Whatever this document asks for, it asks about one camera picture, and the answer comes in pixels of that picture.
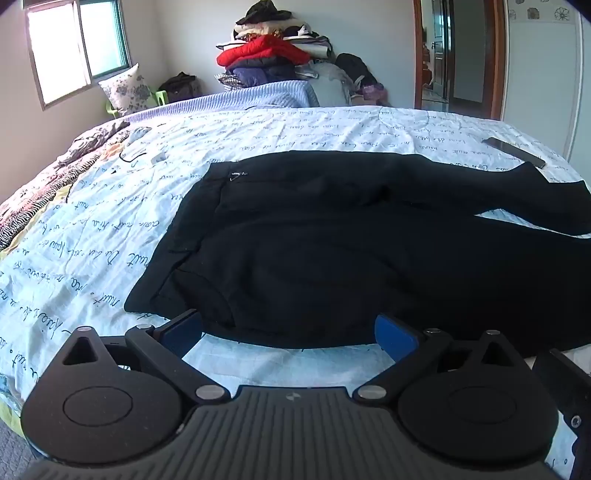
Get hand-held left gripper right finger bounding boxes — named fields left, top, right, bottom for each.
left=351, top=314, right=528, bottom=402

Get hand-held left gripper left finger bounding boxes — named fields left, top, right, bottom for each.
left=60, top=308, right=232, bottom=407

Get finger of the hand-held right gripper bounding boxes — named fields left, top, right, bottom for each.
left=531, top=348, right=591, bottom=480

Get black pants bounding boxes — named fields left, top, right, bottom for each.
left=124, top=150, right=591, bottom=365

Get floral patterned quilt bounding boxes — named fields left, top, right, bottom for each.
left=0, top=120, right=132, bottom=252

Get white printed bedspread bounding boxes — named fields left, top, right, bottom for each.
left=0, top=105, right=591, bottom=476

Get green plastic chair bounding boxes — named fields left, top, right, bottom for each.
left=105, top=90, right=168, bottom=116

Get pink bag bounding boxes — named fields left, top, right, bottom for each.
left=360, top=83, right=393, bottom=107

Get dark duffel bag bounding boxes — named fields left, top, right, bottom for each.
left=158, top=71, right=202, bottom=103

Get blue striped blanket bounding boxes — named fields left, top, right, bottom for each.
left=122, top=79, right=319, bottom=123

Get floral pillow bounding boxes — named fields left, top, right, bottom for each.
left=98, top=63, right=155, bottom=116

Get grey bag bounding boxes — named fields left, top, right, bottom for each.
left=307, top=62, right=354, bottom=107

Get navy puffer jacket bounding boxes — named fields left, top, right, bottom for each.
left=225, top=64, right=297, bottom=88

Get black backpack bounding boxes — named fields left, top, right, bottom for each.
left=335, top=52, right=379, bottom=93

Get red puffer jacket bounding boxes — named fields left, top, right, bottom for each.
left=217, top=36, right=311, bottom=68

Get dark hallway door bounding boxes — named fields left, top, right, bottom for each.
left=431, top=0, right=455, bottom=100

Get stack of light clothes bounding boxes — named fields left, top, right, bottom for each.
left=217, top=21, right=334, bottom=60

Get white wardrobe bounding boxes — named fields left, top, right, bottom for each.
left=501, top=0, right=591, bottom=171

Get black garment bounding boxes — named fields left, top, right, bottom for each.
left=235, top=0, right=291, bottom=26

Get wooden door frame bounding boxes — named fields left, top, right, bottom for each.
left=413, top=0, right=507, bottom=121

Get window with green frame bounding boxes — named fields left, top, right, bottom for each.
left=23, top=0, right=132, bottom=110

